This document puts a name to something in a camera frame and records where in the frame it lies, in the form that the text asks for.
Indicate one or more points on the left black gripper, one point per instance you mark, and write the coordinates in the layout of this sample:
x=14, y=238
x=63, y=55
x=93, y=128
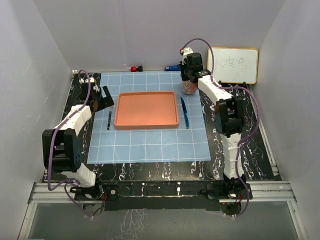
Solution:
x=106, y=102

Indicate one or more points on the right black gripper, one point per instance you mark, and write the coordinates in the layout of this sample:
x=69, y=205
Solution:
x=182, y=67

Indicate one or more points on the silver metal fork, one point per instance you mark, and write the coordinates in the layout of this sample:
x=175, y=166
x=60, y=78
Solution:
x=109, y=117

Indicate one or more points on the pink floral mug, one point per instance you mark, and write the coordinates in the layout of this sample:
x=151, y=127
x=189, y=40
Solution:
x=188, y=88

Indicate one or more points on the orange plastic tray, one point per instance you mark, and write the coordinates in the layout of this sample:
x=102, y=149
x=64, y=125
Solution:
x=146, y=110

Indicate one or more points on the blue patterned knife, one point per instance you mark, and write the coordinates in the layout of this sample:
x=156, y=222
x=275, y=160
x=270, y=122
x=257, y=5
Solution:
x=184, y=108

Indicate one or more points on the blue checked tablecloth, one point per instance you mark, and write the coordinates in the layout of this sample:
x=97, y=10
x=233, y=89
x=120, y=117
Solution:
x=146, y=146

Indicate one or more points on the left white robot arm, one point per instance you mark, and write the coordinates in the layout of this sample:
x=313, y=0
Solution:
x=61, y=148

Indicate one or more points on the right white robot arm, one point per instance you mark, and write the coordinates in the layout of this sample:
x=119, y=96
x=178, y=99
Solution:
x=228, y=118

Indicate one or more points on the blue marker pen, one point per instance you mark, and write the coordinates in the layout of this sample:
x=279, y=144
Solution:
x=172, y=68

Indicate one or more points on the small framed whiteboard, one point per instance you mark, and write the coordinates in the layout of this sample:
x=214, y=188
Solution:
x=233, y=65

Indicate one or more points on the red capped marker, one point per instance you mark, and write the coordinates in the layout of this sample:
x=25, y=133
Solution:
x=136, y=69

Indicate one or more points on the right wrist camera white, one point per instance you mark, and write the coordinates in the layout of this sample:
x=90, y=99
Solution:
x=184, y=52

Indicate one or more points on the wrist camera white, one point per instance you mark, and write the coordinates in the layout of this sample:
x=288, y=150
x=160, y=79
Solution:
x=184, y=52
x=88, y=82

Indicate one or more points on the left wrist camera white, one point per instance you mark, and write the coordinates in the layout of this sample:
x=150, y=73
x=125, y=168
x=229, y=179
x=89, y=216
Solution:
x=88, y=82

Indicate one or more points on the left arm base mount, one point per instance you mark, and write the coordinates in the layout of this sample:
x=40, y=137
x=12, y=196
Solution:
x=99, y=191

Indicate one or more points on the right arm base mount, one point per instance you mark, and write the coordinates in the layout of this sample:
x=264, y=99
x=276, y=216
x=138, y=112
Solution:
x=221, y=191

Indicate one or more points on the aluminium frame rail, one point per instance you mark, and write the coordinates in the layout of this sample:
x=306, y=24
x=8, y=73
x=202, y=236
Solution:
x=262, y=191

